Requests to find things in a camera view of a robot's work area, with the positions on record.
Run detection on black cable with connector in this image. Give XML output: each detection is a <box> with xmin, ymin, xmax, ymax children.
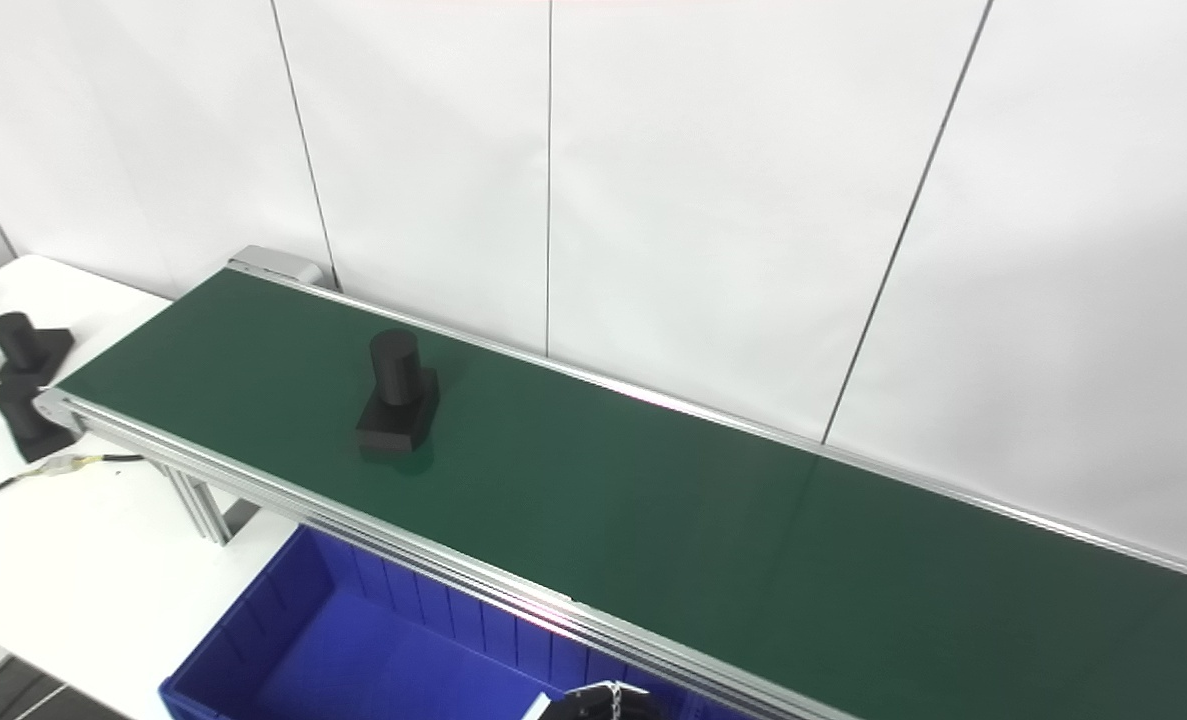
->
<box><xmin>0</xmin><ymin>454</ymin><xmax>145</xmax><ymax>518</ymax></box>

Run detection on aluminium conveyor leg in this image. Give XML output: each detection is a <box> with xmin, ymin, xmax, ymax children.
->
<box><xmin>158</xmin><ymin>465</ymin><xmax>246</xmax><ymax>546</ymax></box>

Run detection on black cylinder-on-block part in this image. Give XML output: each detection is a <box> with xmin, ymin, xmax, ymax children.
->
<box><xmin>356</xmin><ymin>330</ymin><xmax>441</xmax><ymax>463</ymax></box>
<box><xmin>0</xmin><ymin>312</ymin><xmax>76</xmax><ymax>386</ymax></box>
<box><xmin>0</xmin><ymin>380</ymin><xmax>80</xmax><ymax>463</ymax></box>

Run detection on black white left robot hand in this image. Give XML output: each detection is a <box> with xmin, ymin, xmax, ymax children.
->
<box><xmin>538</xmin><ymin>682</ymin><xmax>664</xmax><ymax>720</ymax></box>

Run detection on green conveyor belt aluminium frame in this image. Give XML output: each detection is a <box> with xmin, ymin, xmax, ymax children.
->
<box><xmin>33</xmin><ymin>262</ymin><xmax>1187</xmax><ymax>720</ymax></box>

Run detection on grey conveyor end housing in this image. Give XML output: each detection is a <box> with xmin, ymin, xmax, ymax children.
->
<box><xmin>227</xmin><ymin>245</ymin><xmax>340</xmax><ymax>292</ymax></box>

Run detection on blue plastic bin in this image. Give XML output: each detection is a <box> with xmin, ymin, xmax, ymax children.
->
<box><xmin>158</xmin><ymin>525</ymin><xmax>754</xmax><ymax>720</ymax></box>

